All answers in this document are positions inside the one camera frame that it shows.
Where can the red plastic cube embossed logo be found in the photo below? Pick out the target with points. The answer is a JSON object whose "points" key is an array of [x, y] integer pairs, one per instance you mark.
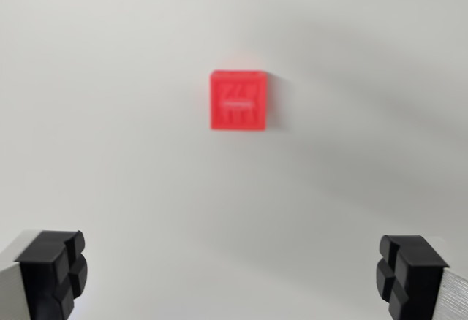
{"points": [[237, 101]]}

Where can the gripper left finger with black rubber tip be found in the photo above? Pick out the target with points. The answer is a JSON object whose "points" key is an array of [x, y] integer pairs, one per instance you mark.
{"points": [[40, 272]]}

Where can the gripper right finger with black rubber tip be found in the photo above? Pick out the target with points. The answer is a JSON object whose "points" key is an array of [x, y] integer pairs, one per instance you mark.
{"points": [[417, 276]]}

